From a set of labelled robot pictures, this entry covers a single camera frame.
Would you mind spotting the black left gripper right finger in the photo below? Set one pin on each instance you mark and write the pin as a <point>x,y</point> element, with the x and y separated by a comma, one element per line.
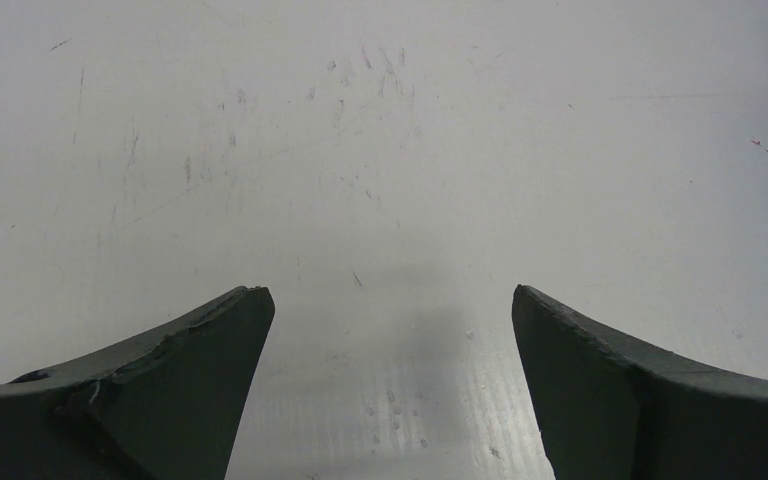
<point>611,406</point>

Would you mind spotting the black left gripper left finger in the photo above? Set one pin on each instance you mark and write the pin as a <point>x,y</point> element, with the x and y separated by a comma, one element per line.
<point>163,404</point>

